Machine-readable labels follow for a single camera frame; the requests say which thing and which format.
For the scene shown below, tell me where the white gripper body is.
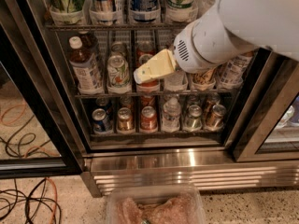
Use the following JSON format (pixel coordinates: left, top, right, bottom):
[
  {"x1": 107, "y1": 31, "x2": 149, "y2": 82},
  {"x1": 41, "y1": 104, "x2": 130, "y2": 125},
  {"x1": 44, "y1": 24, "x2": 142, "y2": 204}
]
[{"x1": 174, "y1": 5, "x2": 255, "y2": 74}]

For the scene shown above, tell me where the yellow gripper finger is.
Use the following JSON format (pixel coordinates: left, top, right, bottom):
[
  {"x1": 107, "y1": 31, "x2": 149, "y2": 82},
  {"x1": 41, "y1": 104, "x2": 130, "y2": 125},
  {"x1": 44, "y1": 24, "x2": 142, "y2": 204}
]
[{"x1": 134, "y1": 49, "x2": 176, "y2": 84}]

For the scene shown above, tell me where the blue pepsi can top shelf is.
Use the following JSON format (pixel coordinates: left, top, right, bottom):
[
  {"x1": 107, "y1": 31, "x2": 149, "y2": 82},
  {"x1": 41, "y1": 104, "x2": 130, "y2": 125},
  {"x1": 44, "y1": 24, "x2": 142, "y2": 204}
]
[{"x1": 130, "y1": 0, "x2": 158, "y2": 22}]

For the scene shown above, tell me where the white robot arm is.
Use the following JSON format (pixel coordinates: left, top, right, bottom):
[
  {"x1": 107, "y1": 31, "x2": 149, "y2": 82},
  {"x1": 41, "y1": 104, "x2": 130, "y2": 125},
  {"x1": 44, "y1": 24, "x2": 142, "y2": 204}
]
[{"x1": 134, "y1": 0, "x2": 299, "y2": 84}]

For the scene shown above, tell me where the water bottle middle shelf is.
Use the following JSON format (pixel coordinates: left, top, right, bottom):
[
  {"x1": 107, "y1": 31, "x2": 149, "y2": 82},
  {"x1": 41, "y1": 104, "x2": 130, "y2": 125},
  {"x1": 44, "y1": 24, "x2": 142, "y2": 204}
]
[{"x1": 164, "y1": 71, "x2": 188, "y2": 91}]

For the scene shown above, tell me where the rear coca-cola can middle shelf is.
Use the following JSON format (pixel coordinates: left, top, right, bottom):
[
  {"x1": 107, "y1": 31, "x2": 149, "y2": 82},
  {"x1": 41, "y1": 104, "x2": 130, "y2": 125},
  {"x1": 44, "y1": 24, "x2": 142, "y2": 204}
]
[{"x1": 136, "y1": 41, "x2": 155, "y2": 58}]

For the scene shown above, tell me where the coca-cola can shelf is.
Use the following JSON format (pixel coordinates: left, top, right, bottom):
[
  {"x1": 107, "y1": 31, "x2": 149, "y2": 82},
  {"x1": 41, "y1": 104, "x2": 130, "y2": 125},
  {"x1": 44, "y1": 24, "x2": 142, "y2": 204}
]
[
  {"x1": 136, "y1": 41, "x2": 155, "y2": 58},
  {"x1": 136, "y1": 54, "x2": 160, "y2": 92}
]

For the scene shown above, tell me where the front coca-cola can middle shelf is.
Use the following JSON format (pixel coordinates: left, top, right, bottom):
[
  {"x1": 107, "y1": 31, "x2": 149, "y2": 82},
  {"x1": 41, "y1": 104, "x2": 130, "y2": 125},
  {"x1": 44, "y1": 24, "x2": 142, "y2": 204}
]
[{"x1": 136, "y1": 54, "x2": 160, "y2": 92}]

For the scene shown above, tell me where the front orange can middle shelf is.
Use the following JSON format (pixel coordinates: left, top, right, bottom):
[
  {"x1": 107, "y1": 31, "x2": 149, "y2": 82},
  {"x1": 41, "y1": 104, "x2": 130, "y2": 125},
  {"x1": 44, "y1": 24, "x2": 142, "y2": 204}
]
[{"x1": 192, "y1": 68, "x2": 216, "y2": 91}]

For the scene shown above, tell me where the water bottle bottom shelf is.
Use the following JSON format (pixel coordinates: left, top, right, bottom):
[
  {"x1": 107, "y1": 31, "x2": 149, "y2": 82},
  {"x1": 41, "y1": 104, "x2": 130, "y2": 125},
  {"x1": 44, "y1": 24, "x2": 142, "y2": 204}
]
[{"x1": 162, "y1": 97, "x2": 181, "y2": 133}]

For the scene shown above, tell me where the rear white can middle shelf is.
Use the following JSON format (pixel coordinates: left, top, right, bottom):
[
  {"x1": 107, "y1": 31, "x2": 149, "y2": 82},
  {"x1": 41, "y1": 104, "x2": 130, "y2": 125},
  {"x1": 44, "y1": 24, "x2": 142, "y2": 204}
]
[{"x1": 110, "y1": 41, "x2": 127, "y2": 58}]

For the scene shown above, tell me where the white green can middle shelf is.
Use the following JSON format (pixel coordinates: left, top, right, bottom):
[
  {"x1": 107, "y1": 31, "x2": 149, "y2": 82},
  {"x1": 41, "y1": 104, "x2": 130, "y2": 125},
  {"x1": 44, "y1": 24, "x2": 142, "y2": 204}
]
[{"x1": 107, "y1": 54, "x2": 132, "y2": 94}]

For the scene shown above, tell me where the white green can shelf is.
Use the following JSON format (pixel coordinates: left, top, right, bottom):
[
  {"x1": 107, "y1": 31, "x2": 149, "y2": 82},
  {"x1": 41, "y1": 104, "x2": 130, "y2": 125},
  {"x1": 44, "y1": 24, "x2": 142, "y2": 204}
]
[
  {"x1": 165, "y1": 0, "x2": 194, "y2": 22},
  {"x1": 107, "y1": 54, "x2": 132, "y2": 94}
]

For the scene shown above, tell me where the white green can top shelf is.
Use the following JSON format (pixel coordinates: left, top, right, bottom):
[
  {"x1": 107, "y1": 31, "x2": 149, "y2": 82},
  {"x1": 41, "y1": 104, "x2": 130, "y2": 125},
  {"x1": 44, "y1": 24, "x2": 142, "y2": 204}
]
[{"x1": 165, "y1": 0, "x2": 194, "y2": 22}]

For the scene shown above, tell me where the rear bronze can bottom shelf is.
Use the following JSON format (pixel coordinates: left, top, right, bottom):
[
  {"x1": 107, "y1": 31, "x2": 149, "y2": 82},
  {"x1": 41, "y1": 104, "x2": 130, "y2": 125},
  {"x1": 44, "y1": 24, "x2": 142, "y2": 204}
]
[{"x1": 203, "y1": 93, "x2": 221, "y2": 119}]

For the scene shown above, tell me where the bronze can shelf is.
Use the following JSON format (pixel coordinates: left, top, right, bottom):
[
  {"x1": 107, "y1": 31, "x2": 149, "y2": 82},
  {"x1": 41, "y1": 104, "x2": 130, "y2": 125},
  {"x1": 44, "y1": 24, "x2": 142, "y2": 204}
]
[
  {"x1": 203, "y1": 93, "x2": 221, "y2": 119},
  {"x1": 205, "y1": 105, "x2": 226, "y2": 131}
]

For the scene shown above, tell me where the front red can bottom shelf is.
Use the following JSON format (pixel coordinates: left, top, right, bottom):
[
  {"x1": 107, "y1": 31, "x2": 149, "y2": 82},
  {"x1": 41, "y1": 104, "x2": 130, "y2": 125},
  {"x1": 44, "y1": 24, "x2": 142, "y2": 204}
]
[{"x1": 140, "y1": 106, "x2": 158, "y2": 132}]

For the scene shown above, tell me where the front silver can bottom shelf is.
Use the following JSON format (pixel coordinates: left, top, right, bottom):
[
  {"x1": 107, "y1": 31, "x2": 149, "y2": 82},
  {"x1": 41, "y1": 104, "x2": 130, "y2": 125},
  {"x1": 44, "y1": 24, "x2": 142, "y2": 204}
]
[{"x1": 183, "y1": 105, "x2": 202, "y2": 132}]

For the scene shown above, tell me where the front gold can bottom shelf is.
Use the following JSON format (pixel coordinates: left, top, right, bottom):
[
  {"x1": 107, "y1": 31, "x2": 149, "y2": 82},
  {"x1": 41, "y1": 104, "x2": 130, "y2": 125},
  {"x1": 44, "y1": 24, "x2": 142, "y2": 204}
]
[{"x1": 117, "y1": 107, "x2": 135, "y2": 132}]

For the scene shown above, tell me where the rear blue can bottom shelf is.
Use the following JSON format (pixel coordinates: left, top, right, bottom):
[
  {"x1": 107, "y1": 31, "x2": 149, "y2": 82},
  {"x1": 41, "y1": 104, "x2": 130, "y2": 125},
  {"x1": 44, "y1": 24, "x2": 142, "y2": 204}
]
[{"x1": 95, "y1": 98, "x2": 113, "y2": 117}]

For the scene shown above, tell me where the red bull can top shelf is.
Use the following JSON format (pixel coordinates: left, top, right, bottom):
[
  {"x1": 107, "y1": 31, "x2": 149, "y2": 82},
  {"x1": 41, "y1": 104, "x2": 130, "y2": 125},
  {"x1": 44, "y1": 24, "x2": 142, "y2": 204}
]
[{"x1": 93, "y1": 0, "x2": 116, "y2": 25}]

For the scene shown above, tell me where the front bronze can bottom shelf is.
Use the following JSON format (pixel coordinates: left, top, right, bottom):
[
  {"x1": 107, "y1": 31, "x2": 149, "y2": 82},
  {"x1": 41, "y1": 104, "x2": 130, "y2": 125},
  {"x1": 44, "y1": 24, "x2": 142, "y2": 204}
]
[{"x1": 205, "y1": 105, "x2": 226, "y2": 131}]

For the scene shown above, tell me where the front blue can bottom shelf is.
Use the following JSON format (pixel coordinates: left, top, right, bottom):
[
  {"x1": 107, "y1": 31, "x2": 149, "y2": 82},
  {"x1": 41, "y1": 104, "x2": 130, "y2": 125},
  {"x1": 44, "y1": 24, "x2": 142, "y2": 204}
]
[{"x1": 92, "y1": 108, "x2": 112, "y2": 133}]

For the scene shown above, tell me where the stainless steel fridge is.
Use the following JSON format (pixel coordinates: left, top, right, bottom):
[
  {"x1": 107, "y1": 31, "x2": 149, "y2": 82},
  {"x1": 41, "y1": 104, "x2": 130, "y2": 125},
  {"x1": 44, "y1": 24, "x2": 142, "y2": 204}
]
[{"x1": 16, "y1": 0, "x2": 299, "y2": 197}]

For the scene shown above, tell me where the right glass fridge door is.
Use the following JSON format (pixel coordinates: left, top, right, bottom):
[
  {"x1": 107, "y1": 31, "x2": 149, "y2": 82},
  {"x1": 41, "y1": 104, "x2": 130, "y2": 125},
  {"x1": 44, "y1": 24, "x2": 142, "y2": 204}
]
[{"x1": 234, "y1": 60, "x2": 299, "y2": 161}]

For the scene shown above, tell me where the glass fridge door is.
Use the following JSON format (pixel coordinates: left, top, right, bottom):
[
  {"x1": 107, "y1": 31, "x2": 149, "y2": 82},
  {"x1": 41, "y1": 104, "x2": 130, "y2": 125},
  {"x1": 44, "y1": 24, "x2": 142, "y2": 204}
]
[
  {"x1": 0, "y1": 0, "x2": 82, "y2": 178},
  {"x1": 234, "y1": 60, "x2": 299, "y2": 161}
]

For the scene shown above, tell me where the left glass fridge door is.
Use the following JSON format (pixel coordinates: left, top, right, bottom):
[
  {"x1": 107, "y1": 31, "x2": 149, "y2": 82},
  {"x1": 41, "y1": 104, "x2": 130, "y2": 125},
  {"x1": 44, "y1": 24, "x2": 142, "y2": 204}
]
[{"x1": 0, "y1": 0, "x2": 82, "y2": 178}]

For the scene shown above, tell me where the left rear tea bottle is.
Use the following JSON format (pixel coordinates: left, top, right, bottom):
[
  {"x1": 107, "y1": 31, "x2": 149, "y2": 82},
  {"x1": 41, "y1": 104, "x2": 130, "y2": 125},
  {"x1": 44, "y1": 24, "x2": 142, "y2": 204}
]
[{"x1": 79, "y1": 31, "x2": 101, "y2": 63}]

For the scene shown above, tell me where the left front tea bottle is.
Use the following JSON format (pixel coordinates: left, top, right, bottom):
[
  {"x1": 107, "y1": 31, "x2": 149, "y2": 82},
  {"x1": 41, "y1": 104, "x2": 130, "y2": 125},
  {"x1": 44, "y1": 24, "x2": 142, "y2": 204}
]
[{"x1": 69, "y1": 36, "x2": 103, "y2": 95}]

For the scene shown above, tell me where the clear plastic container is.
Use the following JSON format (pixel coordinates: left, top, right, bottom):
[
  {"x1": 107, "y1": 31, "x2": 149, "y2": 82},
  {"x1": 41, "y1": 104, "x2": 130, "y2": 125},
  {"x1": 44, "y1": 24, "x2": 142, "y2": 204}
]
[{"x1": 106, "y1": 184, "x2": 206, "y2": 224}]

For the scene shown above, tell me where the orange cable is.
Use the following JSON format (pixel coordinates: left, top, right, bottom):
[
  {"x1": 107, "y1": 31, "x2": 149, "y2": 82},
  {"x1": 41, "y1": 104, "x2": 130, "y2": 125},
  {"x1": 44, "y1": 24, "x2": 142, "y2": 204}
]
[{"x1": 0, "y1": 102, "x2": 60, "y2": 224}]

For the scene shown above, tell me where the black cable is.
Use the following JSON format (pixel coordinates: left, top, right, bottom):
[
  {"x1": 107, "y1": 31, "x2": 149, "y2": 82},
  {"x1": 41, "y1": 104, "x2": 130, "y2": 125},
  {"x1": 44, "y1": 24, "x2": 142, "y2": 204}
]
[{"x1": 0, "y1": 115, "x2": 63, "y2": 224}]

